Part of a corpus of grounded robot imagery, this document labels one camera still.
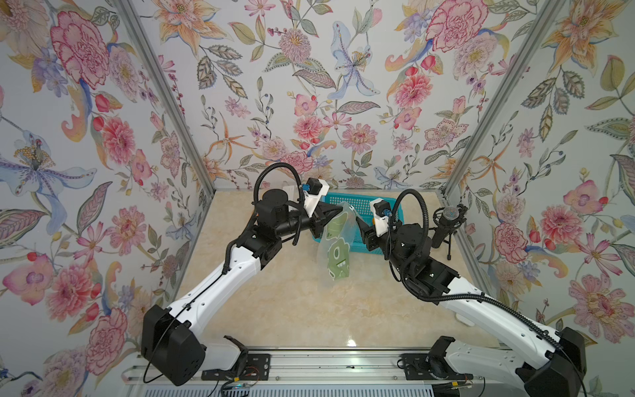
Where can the left aluminium corner post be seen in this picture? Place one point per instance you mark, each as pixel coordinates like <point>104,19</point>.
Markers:
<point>133,23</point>

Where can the aluminium rail front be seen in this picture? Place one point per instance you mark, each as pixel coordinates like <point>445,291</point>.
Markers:
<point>380,366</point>

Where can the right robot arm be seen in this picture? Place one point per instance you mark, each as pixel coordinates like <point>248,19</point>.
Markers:
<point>537,359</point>

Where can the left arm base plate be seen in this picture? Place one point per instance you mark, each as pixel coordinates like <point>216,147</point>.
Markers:
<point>253,367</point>

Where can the teal plastic basket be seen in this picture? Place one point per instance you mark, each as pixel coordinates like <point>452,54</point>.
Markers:
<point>361,204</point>

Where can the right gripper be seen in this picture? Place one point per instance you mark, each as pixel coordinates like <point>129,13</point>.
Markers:
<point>370,238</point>

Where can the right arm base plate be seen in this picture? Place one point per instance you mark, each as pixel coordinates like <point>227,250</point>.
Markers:
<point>418,366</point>

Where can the right aluminium corner post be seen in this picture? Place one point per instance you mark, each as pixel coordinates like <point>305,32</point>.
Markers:
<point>500,97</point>

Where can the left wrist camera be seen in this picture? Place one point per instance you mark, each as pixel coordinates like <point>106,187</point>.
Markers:
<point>314,189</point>

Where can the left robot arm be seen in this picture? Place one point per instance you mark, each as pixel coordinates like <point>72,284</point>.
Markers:
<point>172,337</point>

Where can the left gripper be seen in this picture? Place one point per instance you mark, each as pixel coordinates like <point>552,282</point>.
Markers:
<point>317,218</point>

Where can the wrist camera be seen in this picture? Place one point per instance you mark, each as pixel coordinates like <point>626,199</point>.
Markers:
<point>381,212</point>
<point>314,189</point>

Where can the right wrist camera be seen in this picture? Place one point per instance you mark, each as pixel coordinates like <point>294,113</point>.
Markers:
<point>381,212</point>

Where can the aluminium corner post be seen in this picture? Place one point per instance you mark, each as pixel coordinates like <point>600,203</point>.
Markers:
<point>500,97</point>
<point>133,23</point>

